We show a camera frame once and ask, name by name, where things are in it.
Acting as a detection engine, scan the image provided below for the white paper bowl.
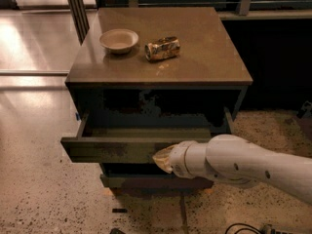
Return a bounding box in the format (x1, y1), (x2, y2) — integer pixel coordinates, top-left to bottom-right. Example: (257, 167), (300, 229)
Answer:
(99, 29), (138, 54)

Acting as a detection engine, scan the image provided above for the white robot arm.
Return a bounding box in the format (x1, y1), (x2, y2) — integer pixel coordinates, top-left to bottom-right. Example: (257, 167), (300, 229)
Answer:
(153, 135), (312, 204)

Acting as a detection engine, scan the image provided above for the crushed gold soda can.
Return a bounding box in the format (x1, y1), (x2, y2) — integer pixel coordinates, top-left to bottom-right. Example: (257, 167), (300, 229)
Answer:
(144, 36), (180, 61)

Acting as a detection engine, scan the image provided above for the dark vertical window post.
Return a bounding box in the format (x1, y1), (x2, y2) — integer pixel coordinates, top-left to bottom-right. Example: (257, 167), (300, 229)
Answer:
(67, 0), (90, 44)

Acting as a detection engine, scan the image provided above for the black cable on floor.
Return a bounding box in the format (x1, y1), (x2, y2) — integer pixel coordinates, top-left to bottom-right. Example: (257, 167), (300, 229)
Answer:
(223, 222), (263, 234)

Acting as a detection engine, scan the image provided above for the lower drawer front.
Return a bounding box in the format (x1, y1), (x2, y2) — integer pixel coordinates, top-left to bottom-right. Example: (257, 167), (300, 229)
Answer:
(100, 175), (214, 189)

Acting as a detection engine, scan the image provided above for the grey power strip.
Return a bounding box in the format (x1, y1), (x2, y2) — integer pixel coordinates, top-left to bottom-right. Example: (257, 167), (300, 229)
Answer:
(261, 224), (312, 234)

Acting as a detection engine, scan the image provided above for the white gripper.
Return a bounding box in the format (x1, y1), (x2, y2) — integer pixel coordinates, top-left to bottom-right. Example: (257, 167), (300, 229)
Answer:
(152, 141), (196, 179)

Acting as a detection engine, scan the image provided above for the dark grey drawer cabinet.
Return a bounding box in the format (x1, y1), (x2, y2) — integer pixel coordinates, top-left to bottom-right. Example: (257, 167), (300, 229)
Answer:
(65, 8), (253, 176)

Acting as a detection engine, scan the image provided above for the small black floor object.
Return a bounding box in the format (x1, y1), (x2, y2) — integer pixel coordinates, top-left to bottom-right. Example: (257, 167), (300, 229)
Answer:
(109, 228), (126, 234)

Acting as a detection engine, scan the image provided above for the drawer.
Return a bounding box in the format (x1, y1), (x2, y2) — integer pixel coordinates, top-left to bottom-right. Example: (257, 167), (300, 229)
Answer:
(100, 175), (214, 189)
(60, 108), (233, 164)

